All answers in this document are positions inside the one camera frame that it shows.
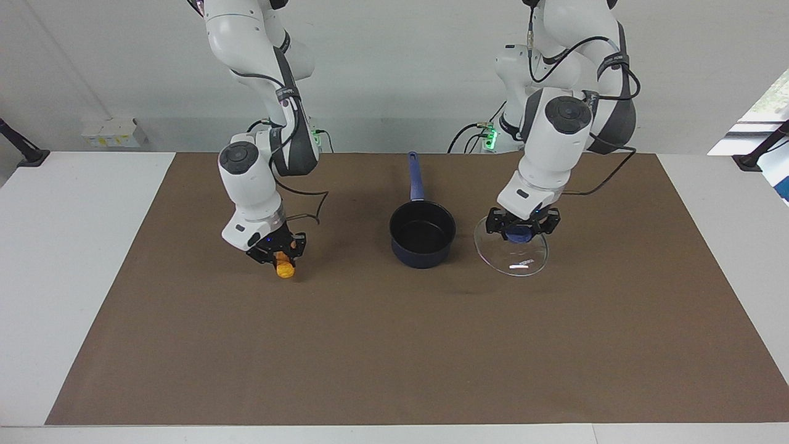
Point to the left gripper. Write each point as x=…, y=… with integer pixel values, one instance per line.
x=525, y=219

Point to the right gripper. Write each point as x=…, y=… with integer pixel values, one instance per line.
x=273, y=238

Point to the yellow corn cob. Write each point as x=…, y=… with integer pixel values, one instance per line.
x=285, y=268

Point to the glass lid with blue knob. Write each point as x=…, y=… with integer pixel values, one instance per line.
x=515, y=262

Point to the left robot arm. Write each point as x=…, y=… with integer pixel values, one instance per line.
x=551, y=154

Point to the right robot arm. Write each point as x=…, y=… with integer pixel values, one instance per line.
x=249, y=191

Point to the black stand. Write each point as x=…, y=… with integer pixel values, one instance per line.
x=23, y=151
x=761, y=151

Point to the white wall socket box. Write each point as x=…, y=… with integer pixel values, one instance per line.
x=114, y=132

